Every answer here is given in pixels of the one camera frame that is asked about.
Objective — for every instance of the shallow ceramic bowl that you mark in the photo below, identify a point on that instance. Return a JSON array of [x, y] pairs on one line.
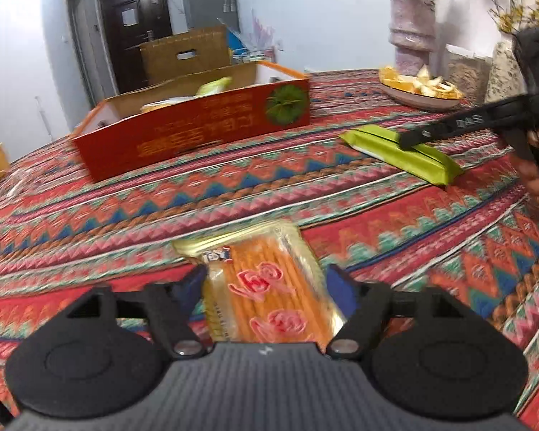
[[417, 101]]

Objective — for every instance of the glass jar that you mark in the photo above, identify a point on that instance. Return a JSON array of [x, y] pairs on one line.
[[469, 72]]

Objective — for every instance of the interior doorway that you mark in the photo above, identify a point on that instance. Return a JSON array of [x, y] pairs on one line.
[[78, 54]]

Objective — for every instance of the orange stick snack packet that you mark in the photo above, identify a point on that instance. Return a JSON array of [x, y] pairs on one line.
[[269, 292]]

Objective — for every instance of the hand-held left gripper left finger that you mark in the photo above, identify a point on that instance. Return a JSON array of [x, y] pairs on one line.
[[191, 288]]

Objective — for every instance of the purple decorative feathers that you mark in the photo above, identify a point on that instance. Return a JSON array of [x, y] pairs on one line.
[[261, 31]]

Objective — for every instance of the pink ceramic vase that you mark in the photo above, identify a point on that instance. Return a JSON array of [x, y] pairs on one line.
[[411, 31]]

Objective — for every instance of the crinkled gold snack packet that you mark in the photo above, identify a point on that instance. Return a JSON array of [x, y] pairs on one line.
[[161, 107]]

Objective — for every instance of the dark entrance door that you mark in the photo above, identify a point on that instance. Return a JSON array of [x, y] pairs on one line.
[[134, 40]]

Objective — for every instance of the brown cardboard box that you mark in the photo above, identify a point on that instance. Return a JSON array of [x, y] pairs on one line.
[[170, 60]]

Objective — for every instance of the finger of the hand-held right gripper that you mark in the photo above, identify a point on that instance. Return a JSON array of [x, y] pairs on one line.
[[424, 135]]

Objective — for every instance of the white pole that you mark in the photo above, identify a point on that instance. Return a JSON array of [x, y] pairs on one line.
[[45, 119]]

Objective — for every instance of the orange cardboard box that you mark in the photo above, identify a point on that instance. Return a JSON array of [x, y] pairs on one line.
[[184, 139]]

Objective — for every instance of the patterned red tablecloth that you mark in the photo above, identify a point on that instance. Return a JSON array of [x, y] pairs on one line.
[[206, 197]]

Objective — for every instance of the pile of orange peels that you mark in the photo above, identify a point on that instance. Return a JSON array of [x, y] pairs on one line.
[[422, 83]]

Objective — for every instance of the long green snack packet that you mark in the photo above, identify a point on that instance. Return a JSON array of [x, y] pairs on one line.
[[424, 165]]

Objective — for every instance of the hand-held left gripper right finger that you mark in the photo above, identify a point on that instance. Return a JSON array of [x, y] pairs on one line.
[[341, 287]]

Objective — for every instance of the white and green snack packet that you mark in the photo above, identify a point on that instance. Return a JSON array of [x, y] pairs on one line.
[[213, 86]]

